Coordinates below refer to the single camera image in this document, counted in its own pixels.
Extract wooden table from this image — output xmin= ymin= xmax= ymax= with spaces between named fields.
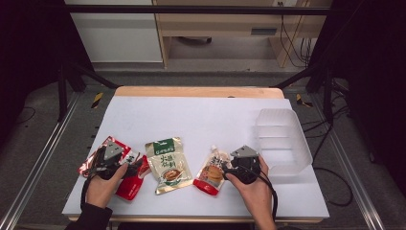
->
xmin=67 ymin=85 xmax=324 ymax=224

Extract aluminium floor rail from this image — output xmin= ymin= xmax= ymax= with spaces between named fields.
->
xmin=0 ymin=91 xmax=81 ymax=230
xmin=309 ymin=92 xmax=388 ymax=230

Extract red patterned sauce packet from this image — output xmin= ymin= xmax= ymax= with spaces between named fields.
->
xmin=78 ymin=135 xmax=133 ymax=179

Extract thin black floor cable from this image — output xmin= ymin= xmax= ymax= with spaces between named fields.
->
xmin=14 ymin=105 xmax=36 ymax=127

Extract white cabinet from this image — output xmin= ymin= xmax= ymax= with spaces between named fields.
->
xmin=64 ymin=0 xmax=164 ymax=63

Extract left hand-held gripper cable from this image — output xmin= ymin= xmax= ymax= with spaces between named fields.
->
xmin=79 ymin=174 xmax=94 ymax=210

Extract black curtain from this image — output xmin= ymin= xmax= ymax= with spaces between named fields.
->
xmin=0 ymin=0 xmax=95 ymax=147
xmin=308 ymin=0 xmax=406 ymax=196

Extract person's right hand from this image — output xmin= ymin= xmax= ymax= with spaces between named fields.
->
xmin=224 ymin=155 xmax=273 ymax=213

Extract spouted sauce pouch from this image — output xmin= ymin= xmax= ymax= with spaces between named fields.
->
xmin=192 ymin=145 xmax=233 ymax=196

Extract green and gold sauce packet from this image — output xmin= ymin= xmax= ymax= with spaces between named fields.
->
xmin=144 ymin=136 xmax=194 ymax=196

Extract white paper sheet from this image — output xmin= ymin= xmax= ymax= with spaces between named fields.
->
xmin=61 ymin=95 xmax=330 ymax=220

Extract person's left hand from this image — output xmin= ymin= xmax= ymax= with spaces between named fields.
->
xmin=84 ymin=163 xmax=129 ymax=210

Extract light wooden desk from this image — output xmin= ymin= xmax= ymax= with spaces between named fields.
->
xmin=152 ymin=0 xmax=333 ymax=70

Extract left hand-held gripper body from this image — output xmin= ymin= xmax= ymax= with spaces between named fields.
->
xmin=91 ymin=141 xmax=129 ymax=180

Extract translucent plastic divided container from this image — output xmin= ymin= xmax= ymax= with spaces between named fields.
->
xmin=254 ymin=107 xmax=314 ymax=177

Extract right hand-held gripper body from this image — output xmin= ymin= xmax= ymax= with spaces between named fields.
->
xmin=227 ymin=145 xmax=263 ymax=185

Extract black horizontal frame bar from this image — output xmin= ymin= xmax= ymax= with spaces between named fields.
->
xmin=65 ymin=4 xmax=331 ymax=16

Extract hanging desk cables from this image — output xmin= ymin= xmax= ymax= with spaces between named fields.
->
xmin=278 ymin=1 xmax=313 ymax=69

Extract plain red sauce packet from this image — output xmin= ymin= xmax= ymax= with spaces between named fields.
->
xmin=115 ymin=149 xmax=152 ymax=202

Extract black metal stand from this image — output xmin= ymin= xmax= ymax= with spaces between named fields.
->
xmin=56 ymin=59 xmax=122 ymax=123
xmin=271 ymin=60 xmax=335 ymax=127

